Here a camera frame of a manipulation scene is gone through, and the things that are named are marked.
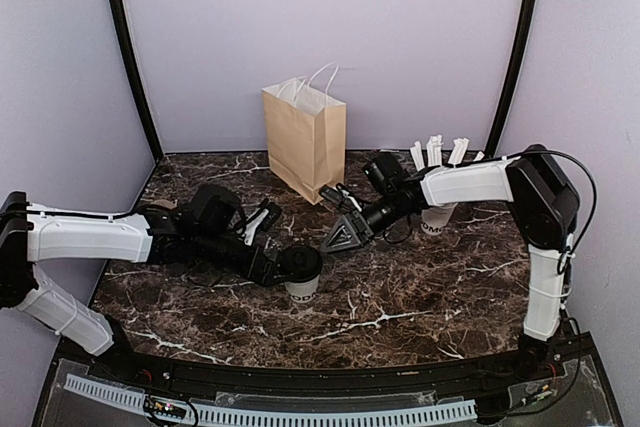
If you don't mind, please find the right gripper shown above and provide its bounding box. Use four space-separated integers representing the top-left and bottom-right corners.
320 191 410 254

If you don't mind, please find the black plastic cup lid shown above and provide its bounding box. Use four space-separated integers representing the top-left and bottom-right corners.
278 244 323 283

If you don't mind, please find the brown pulp cup carrier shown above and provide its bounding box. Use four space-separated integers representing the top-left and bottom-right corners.
147 199 176 211

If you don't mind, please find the brown paper bag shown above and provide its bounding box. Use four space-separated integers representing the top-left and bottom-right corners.
261 62 347 205

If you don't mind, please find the white paper coffee cup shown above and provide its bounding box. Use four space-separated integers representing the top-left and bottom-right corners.
285 276 320 303

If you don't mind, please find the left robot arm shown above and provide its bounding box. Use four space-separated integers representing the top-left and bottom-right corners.
1 184 294 383

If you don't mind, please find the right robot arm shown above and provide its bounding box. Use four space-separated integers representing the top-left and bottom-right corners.
320 144 586 342

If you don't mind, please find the white cup holding straws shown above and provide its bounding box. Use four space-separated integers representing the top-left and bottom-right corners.
420 203 457 236

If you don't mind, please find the small circuit board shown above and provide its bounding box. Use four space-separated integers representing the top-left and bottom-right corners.
142 396 187 422

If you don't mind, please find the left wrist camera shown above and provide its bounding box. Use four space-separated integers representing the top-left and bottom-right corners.
242 199 282 246

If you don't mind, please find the black front rail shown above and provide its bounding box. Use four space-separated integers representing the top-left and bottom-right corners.
91 337 585 399

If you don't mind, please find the white slotted cable duct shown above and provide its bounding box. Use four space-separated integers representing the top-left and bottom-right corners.
63 374 477 426

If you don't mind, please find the right black frame post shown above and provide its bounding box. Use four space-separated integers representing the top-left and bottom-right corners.
484 0 536 157

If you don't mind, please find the black frame post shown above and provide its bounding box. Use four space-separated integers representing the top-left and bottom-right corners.
108 0 164 162
484 0 536 157

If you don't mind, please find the left black frame post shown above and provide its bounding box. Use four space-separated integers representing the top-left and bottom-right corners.
108 0 164 162

